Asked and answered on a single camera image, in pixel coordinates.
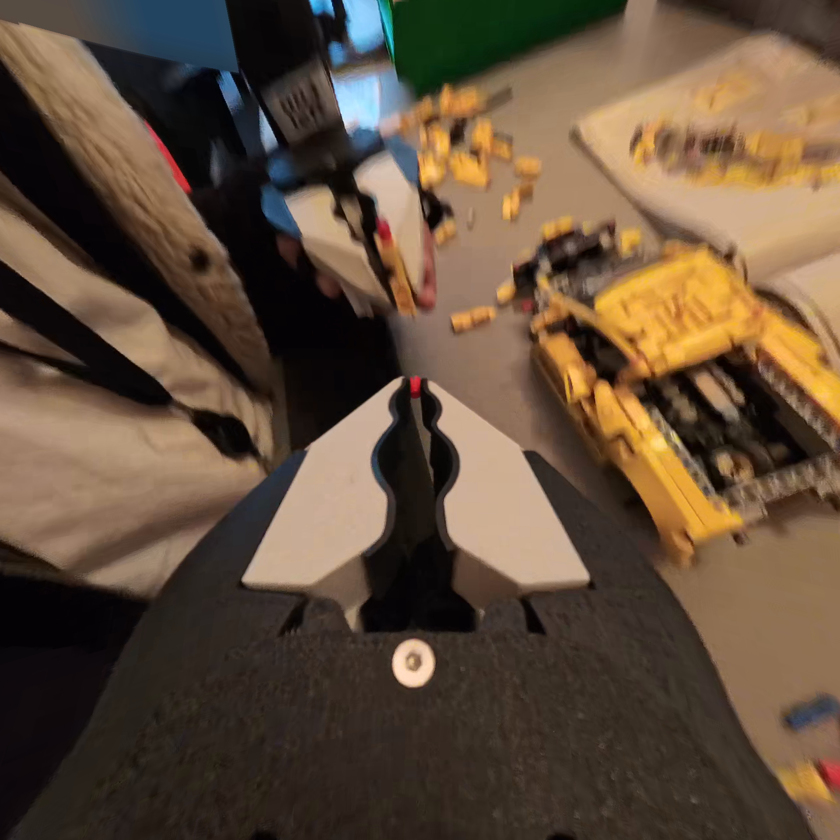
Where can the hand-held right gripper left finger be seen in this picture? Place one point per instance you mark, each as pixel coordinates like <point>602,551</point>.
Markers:
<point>321,518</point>

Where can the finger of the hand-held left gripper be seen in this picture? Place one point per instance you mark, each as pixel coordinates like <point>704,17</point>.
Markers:
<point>334,249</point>
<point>400,203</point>

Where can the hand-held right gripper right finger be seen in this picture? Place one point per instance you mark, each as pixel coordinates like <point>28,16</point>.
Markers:
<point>505,518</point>

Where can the small yellow brick assembly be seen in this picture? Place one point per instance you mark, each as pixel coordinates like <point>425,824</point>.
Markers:
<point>397,275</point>

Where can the small red brick pin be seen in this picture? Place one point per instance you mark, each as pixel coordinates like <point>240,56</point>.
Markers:
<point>415,387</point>

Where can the yellow brick car model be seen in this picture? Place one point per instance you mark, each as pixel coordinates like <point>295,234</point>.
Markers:
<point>676,315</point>

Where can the person's left forearm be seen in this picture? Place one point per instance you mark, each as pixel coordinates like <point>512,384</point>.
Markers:
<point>262,315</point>

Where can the grey desk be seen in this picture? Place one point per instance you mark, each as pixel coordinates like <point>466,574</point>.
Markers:
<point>492,407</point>

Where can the person's left hand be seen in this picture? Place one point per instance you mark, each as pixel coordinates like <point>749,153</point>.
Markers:
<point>426,275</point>

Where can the pile of yellow bricks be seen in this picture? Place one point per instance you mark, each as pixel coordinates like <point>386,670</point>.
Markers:
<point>469,164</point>

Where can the dark jacket button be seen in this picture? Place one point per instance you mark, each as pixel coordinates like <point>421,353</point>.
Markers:
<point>199,259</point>

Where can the yellow connector brick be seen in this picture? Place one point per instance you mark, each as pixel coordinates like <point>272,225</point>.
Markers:
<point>472,319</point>

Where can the green plastic bin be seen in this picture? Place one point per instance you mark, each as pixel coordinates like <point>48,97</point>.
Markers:
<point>472,39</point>

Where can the fleece lined jacket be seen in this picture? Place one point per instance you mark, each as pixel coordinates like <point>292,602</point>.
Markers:
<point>118,164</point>

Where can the open instruction booklet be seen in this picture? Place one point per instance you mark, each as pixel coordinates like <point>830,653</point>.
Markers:
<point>754,216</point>

